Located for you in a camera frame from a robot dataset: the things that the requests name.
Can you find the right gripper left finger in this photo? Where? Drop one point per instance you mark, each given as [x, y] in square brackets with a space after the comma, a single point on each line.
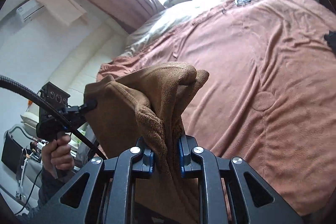
[102, 191]

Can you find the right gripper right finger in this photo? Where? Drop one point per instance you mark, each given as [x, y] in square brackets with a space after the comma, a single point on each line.
[230, 190]

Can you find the brown t-shirt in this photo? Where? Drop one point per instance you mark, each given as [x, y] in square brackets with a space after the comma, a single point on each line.
[149, 104]

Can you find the dark sleeve left forearm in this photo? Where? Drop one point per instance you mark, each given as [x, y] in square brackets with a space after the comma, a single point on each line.
[50, 186]

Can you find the person's left hand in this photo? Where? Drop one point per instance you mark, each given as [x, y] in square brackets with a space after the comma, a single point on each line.
[56, 155]

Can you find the cream padded headboard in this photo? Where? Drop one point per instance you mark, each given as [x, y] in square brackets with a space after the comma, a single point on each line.
[81, 66]

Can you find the pink terry bed blanket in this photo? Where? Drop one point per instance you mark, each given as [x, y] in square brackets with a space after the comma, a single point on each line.
[270, 96]

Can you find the white wall air conditioner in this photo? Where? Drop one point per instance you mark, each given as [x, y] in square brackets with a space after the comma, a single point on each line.
[29, 10]

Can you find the beige cloth on wall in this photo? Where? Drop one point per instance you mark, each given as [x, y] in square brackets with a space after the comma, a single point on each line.
[64, 11]

